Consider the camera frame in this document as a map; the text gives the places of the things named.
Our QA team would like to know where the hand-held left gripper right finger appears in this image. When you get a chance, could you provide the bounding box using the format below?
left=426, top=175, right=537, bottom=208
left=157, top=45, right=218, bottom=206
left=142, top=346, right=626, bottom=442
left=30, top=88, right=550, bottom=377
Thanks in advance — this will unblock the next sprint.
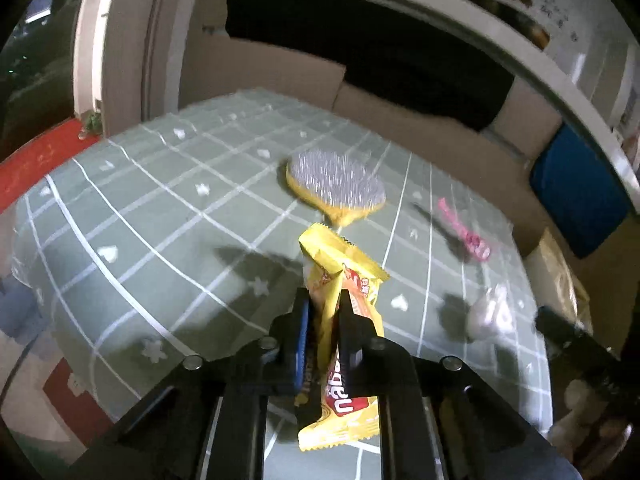
left=337, top=290, right=581, bottom=480

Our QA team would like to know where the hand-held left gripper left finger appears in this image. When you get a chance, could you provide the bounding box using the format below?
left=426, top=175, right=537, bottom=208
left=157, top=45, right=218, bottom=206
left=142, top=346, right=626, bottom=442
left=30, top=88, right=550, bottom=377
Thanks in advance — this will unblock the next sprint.
left=75, top=287, right=321, bottom=480

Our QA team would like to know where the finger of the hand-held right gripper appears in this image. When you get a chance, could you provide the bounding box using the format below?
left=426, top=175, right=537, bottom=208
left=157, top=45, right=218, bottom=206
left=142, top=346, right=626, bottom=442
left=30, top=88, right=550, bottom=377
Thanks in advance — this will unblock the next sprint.
left=535, top=306, right=633, bottom=418

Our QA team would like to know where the yellow snack wrapper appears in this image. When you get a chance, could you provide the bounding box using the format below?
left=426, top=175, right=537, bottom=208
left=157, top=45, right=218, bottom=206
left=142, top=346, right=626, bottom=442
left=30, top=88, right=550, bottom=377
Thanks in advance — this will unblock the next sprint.
left=297, top=223, right=391, bottom=453

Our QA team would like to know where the tan paper bag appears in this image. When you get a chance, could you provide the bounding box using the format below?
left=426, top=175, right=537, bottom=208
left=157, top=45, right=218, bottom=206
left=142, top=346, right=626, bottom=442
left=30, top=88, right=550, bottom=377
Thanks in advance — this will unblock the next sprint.
left=522, top=227, right=593, bottom=332

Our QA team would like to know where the white crumpled wrapper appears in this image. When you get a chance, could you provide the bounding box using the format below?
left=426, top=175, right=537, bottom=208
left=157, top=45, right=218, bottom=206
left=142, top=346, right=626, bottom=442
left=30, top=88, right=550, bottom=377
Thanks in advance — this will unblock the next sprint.
left=465, top=284, right=516, bottom=341

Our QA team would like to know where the blue cushion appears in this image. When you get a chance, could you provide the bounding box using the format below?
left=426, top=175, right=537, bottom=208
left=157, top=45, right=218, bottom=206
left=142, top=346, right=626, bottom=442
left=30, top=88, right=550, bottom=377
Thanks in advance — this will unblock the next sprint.
left=530, top=125, right=628, bottom=259

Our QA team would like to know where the yellow pin bristle brush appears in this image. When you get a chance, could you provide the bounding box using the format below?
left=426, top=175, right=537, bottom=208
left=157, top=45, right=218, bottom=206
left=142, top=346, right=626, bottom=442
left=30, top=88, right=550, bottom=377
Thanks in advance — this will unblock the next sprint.
left=286, top=150, right=387, bottom=228

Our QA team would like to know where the green checked tablecloth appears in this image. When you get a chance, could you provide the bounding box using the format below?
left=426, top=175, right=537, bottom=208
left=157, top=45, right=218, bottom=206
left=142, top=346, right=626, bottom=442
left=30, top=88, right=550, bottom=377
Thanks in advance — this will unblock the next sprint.
left=10, top=87, right=553, bottom=480

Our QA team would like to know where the small green object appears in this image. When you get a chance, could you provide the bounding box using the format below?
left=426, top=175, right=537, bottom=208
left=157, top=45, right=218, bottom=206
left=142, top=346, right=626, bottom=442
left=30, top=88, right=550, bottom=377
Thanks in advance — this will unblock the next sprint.
left=79, top=110, right=104, bottom=140

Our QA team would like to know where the red table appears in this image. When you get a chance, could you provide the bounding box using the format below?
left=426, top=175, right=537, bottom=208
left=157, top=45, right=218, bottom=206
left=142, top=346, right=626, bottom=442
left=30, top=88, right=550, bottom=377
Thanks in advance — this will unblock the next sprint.
left=0, top=117, right=104, bottom=211

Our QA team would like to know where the white furniture frame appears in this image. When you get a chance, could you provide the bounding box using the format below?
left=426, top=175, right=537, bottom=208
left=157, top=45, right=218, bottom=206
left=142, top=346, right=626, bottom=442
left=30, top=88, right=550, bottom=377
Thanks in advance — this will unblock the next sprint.
left=74, top=0, right=640, bottom=188

